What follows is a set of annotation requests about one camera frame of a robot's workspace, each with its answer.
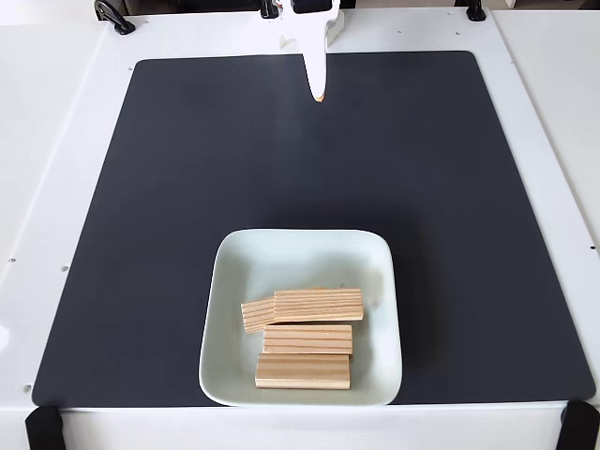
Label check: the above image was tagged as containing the wooden block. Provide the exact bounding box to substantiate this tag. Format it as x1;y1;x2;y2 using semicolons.
273;287;366;325
254;352;353;391
240;295;277;335
261;322;354;356

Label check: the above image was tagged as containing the white square plate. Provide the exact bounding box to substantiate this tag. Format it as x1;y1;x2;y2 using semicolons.
198;228;404;408

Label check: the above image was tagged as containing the black rubber mat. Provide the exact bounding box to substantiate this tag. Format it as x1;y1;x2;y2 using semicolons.
30;50;597;408

